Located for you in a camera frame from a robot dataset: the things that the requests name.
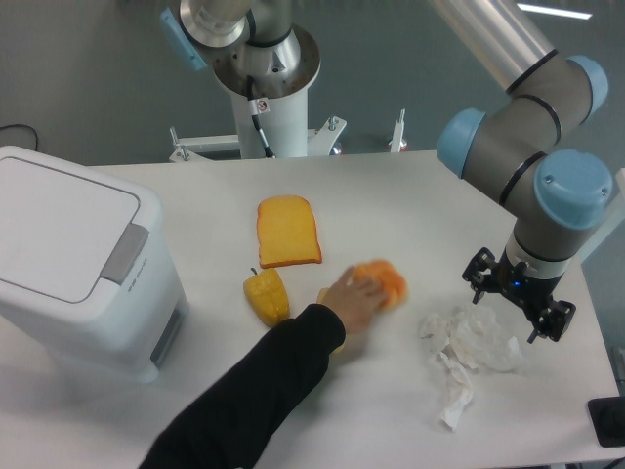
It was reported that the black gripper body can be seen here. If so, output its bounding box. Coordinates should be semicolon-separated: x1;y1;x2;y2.
491;253;562;313

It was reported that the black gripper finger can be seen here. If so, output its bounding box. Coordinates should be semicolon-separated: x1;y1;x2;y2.
462;247;499;304
525;297;576;344

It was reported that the orange knotted bread roll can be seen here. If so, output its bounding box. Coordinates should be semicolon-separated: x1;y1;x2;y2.
354;259;408;311

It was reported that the white lidded trash can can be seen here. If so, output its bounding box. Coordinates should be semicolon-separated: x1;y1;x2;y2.
1;146;188;382

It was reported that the black sleeved forearm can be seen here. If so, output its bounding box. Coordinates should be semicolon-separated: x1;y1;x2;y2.
141;304;347;468

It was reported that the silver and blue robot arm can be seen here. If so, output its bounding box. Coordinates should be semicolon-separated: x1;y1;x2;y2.
160;1;612;341

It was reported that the person's bare hand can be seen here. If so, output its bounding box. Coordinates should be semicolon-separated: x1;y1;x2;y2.
323;266;386;335

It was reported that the crumpled white tissue paper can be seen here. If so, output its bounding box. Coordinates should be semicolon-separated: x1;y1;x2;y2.
419;305;523;432

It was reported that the black device at table edge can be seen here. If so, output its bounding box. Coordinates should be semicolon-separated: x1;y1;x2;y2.
587;396;625;448

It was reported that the beige oblong bread loaf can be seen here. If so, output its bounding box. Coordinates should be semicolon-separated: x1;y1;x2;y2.
316;288;329;305

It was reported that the orange toast slice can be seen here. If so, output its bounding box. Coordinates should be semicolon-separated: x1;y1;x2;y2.
256;195;322;269

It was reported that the yellow bell pepper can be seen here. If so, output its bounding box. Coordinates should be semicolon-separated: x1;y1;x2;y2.
243;268;290;328

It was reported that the white metal frame bracket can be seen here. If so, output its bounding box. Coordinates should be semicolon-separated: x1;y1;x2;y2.
168;107;409;163

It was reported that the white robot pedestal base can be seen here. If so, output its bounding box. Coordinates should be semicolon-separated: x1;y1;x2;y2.
214;24;320;133

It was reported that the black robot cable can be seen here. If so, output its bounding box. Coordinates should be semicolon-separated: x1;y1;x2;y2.
245;72;275;159

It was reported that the black floor cable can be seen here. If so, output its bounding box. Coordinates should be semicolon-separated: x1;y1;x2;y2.
0;124;38;150

